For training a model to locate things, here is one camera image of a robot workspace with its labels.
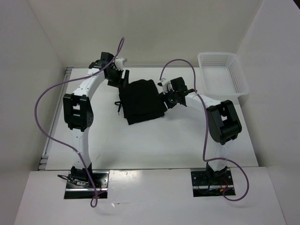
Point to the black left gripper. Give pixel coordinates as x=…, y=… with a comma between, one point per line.
x=120, y=82

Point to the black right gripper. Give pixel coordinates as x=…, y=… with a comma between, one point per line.
x=164, y=97

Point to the black shorts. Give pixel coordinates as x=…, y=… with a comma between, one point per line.
x=141, y=101

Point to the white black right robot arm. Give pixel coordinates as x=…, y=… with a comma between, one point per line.
x=222, y=124

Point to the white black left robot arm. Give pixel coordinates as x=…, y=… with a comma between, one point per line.
x=78, y=113

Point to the white plastic mesh basket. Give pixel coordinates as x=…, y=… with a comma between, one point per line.
x=222, y=74

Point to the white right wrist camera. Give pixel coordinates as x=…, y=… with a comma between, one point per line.
x=165, y=85

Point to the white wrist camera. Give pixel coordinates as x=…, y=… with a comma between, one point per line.
x=120, y=62
x=165, y=85

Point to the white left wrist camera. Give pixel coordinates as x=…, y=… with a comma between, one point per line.
x=120, y=62

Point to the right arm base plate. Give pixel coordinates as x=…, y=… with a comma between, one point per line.
x=205, y=187

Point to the aluminium table edge rail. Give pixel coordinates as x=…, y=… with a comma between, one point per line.
x=45, y=155

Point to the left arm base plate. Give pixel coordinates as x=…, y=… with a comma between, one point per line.
x=77, y=189

